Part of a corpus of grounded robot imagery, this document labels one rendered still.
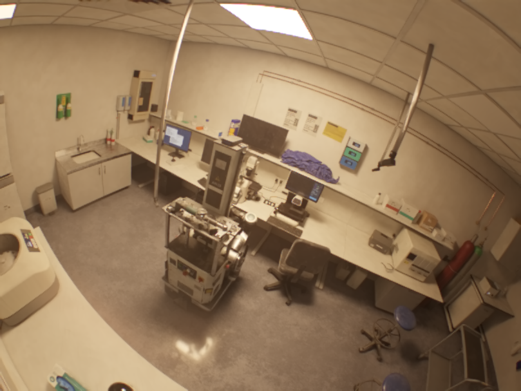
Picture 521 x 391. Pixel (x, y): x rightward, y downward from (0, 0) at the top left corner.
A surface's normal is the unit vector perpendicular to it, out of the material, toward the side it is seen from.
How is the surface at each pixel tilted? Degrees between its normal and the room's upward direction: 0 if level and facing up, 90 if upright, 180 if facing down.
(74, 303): 0
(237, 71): 90
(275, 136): 86
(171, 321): 0
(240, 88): 90
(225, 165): 90
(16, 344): 0
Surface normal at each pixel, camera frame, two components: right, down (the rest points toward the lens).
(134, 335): 0.28, -0.84
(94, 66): 0.88, 0.42
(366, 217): -0.39, 0.34
